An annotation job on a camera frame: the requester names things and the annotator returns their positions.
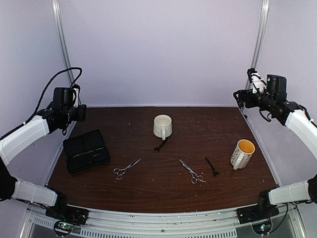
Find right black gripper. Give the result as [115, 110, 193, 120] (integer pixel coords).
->
[234, 88, 275, 112]

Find black zippered tool case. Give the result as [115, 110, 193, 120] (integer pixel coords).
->
[63, 129, 110, 173]

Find silver straight hair scissors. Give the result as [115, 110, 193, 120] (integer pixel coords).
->
[113, 158, 141, 181]

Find black hair clip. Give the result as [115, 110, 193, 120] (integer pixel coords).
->
[154, 139, 168, 152]
[205, 157, 220, 177]

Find silver thinning scissors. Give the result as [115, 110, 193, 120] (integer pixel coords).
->
[179, 159, 206, 184]

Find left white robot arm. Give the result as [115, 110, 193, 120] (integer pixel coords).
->
[0, 84, 86, 220]

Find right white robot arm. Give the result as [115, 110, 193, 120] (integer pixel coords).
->
[233, 68, 317, 219]

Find white mug yellow inside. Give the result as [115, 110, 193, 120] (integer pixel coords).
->
[230, 139, 256, 170]

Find white ribbed mug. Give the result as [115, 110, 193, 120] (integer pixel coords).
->
[153, 115, 172, 141]

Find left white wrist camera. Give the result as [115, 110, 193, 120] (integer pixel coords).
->
[72, 84, 80, 108]

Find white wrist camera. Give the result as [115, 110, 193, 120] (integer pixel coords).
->
[247, 68, 266, 94]
[72, 84, 80, 108]

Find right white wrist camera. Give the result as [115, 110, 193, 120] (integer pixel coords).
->
[247, 68, 266, 94]

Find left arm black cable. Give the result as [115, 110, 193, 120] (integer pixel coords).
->
[23, 67, 83, 122]

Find right aluminium frame post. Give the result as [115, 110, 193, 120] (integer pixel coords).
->
[251, 0, 270, 68]

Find aluminium frame post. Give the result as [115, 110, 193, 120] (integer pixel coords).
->
[251, 0, 270, 68]
[51, 0, 75, 87]

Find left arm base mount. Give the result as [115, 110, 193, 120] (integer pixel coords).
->
[43, 193, 89, 225]

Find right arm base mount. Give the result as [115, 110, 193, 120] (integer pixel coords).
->
[236, 190, 279, 224]

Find left aluminium frame post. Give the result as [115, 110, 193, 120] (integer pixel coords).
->
[51, 0, 75, 87]

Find front aluminium rail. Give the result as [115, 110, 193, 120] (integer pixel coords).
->
[24, 207, 302, 238]

